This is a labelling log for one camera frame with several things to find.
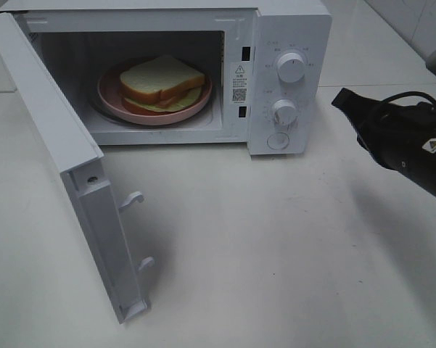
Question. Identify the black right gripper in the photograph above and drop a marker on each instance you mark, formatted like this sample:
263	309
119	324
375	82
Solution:
402	139

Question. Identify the white microwave knob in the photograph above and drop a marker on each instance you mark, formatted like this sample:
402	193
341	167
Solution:
284	112
291	66

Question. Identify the round white door button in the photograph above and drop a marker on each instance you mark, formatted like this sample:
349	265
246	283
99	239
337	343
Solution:
278	141

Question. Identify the white bread sandwich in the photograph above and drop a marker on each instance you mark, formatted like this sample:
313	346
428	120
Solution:
163	84

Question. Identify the pink round plate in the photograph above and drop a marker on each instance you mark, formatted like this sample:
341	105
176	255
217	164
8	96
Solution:
109	91

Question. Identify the white microwave door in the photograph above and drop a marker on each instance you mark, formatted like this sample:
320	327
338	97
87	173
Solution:
78	160

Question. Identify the white microwave oven body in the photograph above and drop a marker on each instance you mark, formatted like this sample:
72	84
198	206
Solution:
78	41

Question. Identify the white warning label sticker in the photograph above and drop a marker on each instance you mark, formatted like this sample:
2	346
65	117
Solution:
238	83

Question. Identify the glass microwave turntable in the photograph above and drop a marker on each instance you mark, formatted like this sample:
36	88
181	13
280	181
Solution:
207	118

